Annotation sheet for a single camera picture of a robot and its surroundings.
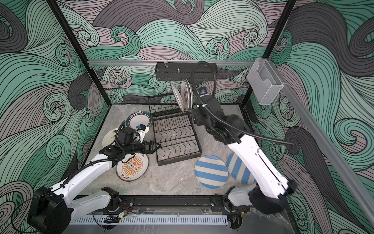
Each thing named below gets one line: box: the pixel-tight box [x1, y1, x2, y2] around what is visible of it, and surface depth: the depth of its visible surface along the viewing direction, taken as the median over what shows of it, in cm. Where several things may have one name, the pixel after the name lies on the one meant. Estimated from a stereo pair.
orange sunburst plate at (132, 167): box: [115, 152, 150, 182], surface depth 86 cm
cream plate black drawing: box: [102, 127, 119, 148], surface depth 100 cm
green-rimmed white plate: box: [126, 110, 153, 131], surface depth 113 cm
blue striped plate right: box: [226, 152, 257, 185], surface depth 87 cm
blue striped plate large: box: [194, 154, 229, 190], surface depth 85 cm
